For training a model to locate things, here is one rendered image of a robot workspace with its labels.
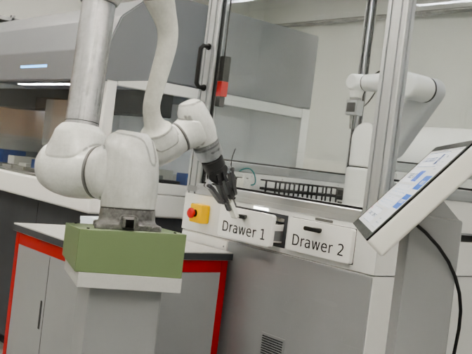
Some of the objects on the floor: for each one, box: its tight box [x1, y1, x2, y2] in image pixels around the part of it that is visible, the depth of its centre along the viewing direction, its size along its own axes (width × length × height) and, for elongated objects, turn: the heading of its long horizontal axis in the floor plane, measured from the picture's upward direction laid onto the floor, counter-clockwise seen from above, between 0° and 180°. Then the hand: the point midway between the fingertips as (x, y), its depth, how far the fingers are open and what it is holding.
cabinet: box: [182, 229, 472, 354], centre depth 304 cm, size 95×103×80 cm
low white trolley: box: [3, 223, 233, 354], centre depth 290 cm, size 58×62×76 cm
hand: (232, 208), depth 268 cm, fingers closed
